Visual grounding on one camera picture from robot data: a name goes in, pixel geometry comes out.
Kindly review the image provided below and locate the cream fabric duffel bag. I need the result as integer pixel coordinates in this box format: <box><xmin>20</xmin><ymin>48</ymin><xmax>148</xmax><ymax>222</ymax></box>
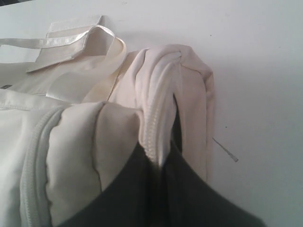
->
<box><xmin>0</xmin><ymin>17</ymin><xmax>214</xmax><ymax>227</ymax></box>

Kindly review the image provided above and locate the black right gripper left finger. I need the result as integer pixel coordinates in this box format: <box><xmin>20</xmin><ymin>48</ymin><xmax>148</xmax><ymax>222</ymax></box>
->
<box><xmin>61</xmin><ymin>144</ymin><xmax>150</xmax><ymax>227</ymax></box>

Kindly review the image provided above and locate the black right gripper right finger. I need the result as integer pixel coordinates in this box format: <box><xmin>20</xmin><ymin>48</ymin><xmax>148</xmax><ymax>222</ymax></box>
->
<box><xmin>160</xmin><ymin>142</ymin><xmax>266</xmax><ymax>227</ymax></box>

